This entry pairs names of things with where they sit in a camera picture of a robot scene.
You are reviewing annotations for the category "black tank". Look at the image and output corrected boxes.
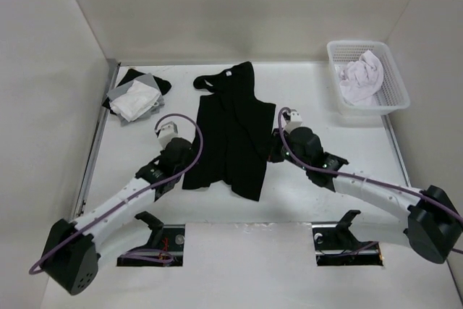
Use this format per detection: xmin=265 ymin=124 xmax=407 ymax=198
xmin=102 ymin=69 xmax=171 ymax=110
xmin=182 ymin=62 xmax=276 ymax=201

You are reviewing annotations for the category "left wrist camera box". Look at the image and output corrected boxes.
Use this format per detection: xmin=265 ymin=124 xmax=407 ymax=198
xmin=156 ymin=122 xmax=179 ymax=149

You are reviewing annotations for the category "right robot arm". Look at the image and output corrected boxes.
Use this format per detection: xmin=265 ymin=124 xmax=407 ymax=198
xmin=268 ymin=127 xmax=462 ymax=264

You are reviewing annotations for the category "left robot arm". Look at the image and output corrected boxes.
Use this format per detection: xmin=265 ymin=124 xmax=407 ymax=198
xmin=38 ymin=137 xmax=192 ymax=295

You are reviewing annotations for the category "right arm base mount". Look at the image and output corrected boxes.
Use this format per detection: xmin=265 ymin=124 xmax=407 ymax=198
xmin=312 ymin=210 xmax=383 ymax=266

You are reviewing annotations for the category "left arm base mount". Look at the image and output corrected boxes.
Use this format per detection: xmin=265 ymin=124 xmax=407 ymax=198
xmin=116 ymin=211 xmax=186 ymax=268

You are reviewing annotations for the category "folded white tank top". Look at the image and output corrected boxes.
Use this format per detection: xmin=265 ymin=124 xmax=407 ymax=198
xmin=109 ymin=81 xmax=161 ymax=122

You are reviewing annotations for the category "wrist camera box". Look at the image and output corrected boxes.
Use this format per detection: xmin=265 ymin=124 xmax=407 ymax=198
xmin=283 ymin=109 xmax=302 ymax=134
xmin=156 ymin=122 xmax=179 ymax=149

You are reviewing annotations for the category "folded grey tank top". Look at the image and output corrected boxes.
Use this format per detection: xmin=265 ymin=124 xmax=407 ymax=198
xmin=106 ymin=74 xmax=164 ymax=126

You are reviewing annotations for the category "purple cable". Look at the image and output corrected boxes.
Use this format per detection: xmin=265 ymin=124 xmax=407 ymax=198
xmin=276 ymin=106 xmax=463 ymax=255
xmin=28 ymin=114 xmax=203 ymax=274

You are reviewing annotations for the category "white plastic basket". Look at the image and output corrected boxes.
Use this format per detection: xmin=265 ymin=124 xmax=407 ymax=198
xmin=326 ymin=40 xmax=410 ymax=116

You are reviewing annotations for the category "folded black tank top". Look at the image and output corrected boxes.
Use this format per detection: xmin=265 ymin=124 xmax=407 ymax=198
xmin=102 ymin=69 xmax=171 ymax=110

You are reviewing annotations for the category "white tank top in basket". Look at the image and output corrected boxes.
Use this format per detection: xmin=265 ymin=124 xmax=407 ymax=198
xmin=339 ymin=50 xmax=384 ymax=106

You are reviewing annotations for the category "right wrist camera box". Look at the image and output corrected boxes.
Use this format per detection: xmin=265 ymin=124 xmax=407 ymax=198
xmin=283 ymin=109 xmax=302 ymax=134

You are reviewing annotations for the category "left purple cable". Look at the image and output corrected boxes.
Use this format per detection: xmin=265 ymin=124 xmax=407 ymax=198
xmin=28 ymin=114 xmax=203 ymax=274

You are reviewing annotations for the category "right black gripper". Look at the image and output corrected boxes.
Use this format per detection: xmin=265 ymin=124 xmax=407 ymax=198
xmin=256 ymin=128 xmax=310 ymax=172

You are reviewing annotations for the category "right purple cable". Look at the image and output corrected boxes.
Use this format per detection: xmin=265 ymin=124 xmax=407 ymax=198
xmin=276 ymin=106 xmax=463 ymax=255

